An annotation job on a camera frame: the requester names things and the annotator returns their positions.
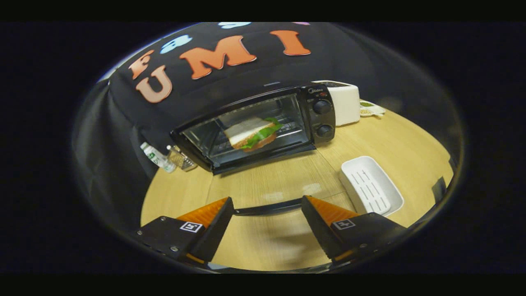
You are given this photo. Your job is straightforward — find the white slotted plastic tray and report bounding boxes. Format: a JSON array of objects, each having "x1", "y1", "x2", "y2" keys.
[{"x1": 339, "y1": 156, "x2": 405, "y2": 217}]

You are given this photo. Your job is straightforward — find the black toaster oven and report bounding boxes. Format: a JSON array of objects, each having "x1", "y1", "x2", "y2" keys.
[{"x1": 171, "y1": 84, "x2": 346, "y2": 217}]

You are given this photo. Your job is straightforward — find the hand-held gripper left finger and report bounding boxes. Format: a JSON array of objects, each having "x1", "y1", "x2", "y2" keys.
[{"x1": 134, "y1": 197, "x2": 235, "y2": 266}]

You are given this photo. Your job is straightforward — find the white bread lettuce sandwich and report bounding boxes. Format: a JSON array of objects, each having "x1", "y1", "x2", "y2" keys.
[{"x1": 224, "y1": 117, "x2": 284, "y2": 153}]

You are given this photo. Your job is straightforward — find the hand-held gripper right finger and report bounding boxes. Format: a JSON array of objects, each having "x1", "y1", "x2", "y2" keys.
[{"x1": 301, "y1": 196, "x2": 407, "y2": 262}]

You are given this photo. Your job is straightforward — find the metal wire basket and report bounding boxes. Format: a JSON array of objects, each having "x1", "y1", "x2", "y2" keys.
[{"x1": 166, "y1": 145, "x2": 198, "y2": 172}]

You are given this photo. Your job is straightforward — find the black tape strip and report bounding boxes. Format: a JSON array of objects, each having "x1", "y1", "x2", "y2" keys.
[{"x1": 431, "y1": 177, "x2": 449, "y2": 202}]

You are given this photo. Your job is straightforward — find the white green-label bottle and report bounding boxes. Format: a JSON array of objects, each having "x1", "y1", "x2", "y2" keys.
[{"x1": 140, "y1": 142, "x2": 177, "y2": 173}]

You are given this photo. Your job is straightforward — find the white pop-up toaster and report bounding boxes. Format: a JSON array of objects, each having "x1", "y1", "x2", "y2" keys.
[{"x1": 312, "y1": 80, "x2": 361, "y2": 127}]

